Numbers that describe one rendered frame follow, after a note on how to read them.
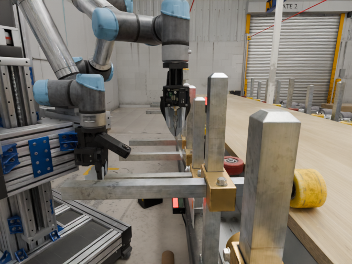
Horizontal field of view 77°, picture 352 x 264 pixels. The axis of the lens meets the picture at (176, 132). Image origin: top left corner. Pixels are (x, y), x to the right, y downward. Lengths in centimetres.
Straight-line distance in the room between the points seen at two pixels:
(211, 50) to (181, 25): 813
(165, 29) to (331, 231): 56
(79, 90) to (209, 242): 52
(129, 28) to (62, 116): 79
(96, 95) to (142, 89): 815
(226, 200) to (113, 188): 22
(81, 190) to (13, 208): 99
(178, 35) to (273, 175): 46
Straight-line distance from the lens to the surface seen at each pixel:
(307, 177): 52
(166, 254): 160
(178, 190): 46
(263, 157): 22
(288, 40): 942
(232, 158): 74
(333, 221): 55
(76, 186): 49
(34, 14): 88
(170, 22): 62
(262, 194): 24
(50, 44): 85
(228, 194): 44
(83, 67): 128
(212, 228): 56
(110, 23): 64
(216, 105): 45
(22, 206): 139
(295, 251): 66
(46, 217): 147
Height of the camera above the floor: 117
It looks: 14 degrees down
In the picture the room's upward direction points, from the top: straight up
